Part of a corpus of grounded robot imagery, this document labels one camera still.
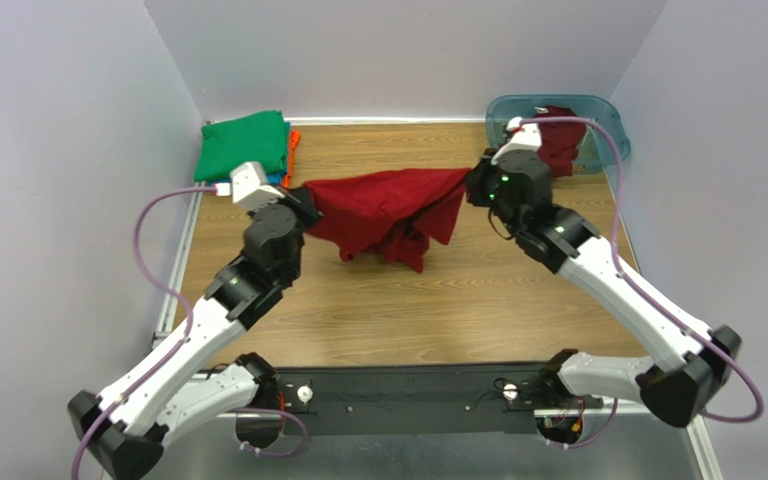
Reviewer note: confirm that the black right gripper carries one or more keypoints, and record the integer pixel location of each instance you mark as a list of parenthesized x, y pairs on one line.
[(478, 178)]

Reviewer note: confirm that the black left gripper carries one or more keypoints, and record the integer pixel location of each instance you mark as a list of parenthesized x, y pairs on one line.
[(304, 205)]

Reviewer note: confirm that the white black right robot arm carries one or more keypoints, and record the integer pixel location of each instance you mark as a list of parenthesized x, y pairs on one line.
[(687, 361)]

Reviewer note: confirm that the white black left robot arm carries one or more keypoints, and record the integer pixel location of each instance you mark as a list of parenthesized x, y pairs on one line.
[(127, 426)]

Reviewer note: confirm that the dark red t shirt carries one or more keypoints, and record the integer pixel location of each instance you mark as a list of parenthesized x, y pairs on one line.
[(559, 146)]

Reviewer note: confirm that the blue folded t shirt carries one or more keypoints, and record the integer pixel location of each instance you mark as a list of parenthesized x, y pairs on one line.
[(280, 177)]

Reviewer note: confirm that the orange folded t shirt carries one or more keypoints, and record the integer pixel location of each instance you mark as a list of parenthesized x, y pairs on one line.
[(294, 141)]

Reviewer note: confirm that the green folded t shirt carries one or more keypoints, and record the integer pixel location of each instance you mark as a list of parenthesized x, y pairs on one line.
[(261, 137)]

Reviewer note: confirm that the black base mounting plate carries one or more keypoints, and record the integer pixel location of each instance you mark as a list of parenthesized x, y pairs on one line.
[(415, 399)]

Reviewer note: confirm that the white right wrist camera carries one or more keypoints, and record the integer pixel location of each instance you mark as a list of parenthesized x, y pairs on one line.
[(520, 135)]

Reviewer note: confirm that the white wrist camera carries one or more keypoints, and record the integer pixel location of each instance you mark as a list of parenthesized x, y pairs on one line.
[(248, 187), (520, 135)]

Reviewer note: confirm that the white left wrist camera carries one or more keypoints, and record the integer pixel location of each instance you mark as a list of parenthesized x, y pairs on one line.
[(248, 187)]

